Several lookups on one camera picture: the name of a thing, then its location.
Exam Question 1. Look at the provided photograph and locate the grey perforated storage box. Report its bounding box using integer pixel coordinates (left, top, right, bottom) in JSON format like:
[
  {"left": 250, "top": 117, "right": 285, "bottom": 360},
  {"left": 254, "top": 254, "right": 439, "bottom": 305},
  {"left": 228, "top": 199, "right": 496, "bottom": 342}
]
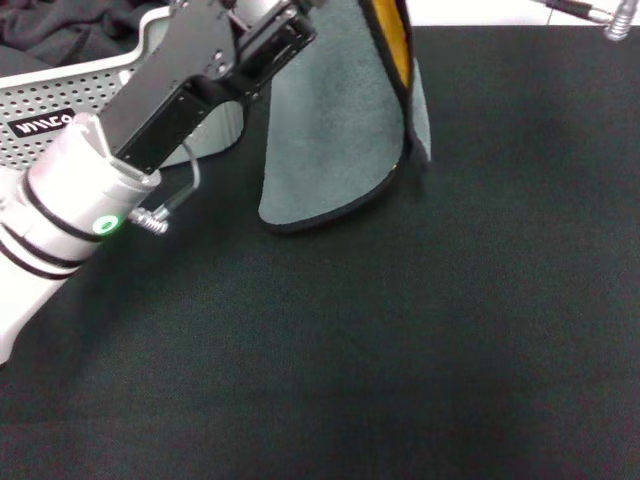
[{"left": 0, "top": 4, "right": 249, "bottom": 174}]

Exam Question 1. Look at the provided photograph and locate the black tablecloth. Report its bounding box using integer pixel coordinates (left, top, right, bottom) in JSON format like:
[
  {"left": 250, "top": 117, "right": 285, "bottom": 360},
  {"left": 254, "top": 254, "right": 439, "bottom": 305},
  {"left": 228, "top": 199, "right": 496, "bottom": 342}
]
[{"left": 0, "top": 24, "right": 640, "bottom": 480}]

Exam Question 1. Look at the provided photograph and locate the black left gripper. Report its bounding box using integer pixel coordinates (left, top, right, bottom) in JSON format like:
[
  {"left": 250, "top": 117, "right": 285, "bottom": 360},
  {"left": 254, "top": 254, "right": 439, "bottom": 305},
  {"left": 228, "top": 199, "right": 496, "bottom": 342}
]
[{"left": 102, "top": 0, "right": 320, "bottom": 176}]

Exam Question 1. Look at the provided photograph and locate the dark crumpled cloth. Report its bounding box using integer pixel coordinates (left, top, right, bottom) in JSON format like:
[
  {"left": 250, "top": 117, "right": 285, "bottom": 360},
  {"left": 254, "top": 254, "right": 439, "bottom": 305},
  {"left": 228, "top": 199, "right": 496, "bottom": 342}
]
[{"left": 0, "top": 0, "right": 174, "bottom": 69}]

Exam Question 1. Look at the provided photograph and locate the yellow and grey towel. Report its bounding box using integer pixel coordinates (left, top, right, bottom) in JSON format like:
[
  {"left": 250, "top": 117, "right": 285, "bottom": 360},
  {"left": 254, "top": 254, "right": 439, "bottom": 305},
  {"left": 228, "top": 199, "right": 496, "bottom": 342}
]
[{"left": 257, "top": 0, "right": 434, "bottom": 236}]

